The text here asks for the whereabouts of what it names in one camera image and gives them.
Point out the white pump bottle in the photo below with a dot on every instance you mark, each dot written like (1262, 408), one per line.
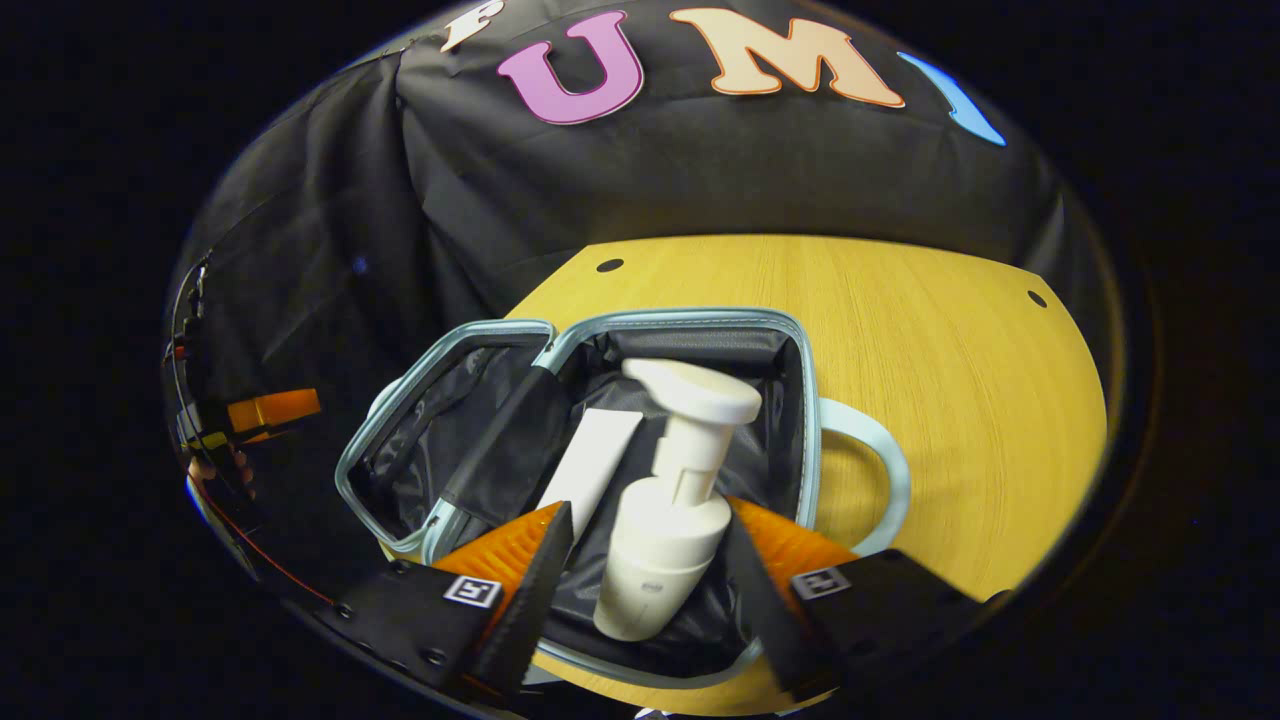
(660, 540)

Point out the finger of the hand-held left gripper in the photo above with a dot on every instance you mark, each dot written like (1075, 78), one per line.
(275, 410)

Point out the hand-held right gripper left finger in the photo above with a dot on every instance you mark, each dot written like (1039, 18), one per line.
(535, 600)

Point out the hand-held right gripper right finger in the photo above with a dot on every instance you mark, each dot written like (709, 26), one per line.
(770, 620)

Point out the light blue suitcase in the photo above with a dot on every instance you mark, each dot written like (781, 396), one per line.
(770, 420)

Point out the white squeeze tube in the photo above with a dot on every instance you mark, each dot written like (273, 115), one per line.
(595, 460)

